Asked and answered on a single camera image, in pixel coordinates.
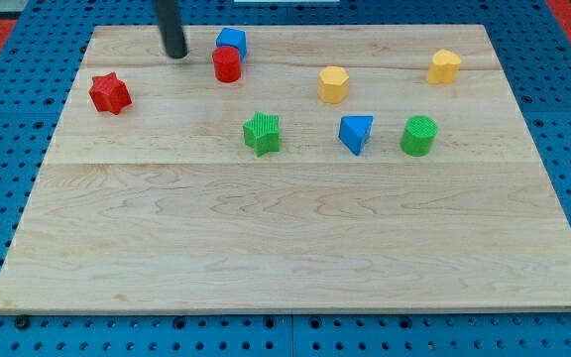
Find yellow heart block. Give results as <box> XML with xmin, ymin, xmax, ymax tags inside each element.
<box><xmin>426</xmin><ymin>49</ymin><xmax>462</xmax><ymax>84</ymax></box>

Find green star block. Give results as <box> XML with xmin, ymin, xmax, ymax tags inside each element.
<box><xmin>243</xmin><ymin>111</ymin><xmax>281</xmax><ymax>157</ymax></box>

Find blue cube block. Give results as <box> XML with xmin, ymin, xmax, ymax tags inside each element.
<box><xmin>215</xmin><ymin>28</ymin><xmax>247</xmax><ymax>61</ymax></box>

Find yellow hexagon block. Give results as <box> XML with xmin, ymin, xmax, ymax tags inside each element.
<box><xmin>317</xmin><ymin>65</ymin><xmax>349</xmax><ymax>104</ymax></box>

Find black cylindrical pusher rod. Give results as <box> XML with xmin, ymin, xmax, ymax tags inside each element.
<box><xmin>152</xmin><ymin>0</ymin><xmax>188</xmax><ymax>60</ymax></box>

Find red cylinder block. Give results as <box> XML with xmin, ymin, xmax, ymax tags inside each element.
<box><xmin>212</xmin><ymin>46</ymin><xmax>242</xmax><ymax>82</ymax></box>

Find red star block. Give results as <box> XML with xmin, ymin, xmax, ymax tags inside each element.
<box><xmin>88</xmin><ymin>72</ymin><xmax>132</xmax><ymax>115</ymax></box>

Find green cylinder block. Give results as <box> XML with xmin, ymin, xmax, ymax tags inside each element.
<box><xmin>400</xmin><ymin>115</ymin><xmax>438</xmax><ymax>157</ymax></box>

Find blue triangle block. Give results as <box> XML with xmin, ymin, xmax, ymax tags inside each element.
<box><xmin>338</xmin><ymin>115</ymin><xmax>374</xmax><ymax>156</ymax></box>

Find light wooden board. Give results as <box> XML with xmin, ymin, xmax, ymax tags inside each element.
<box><xmin>0</xmin><ymin>25</ymin><xmax>571</xmax><ymax>315</ymax></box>

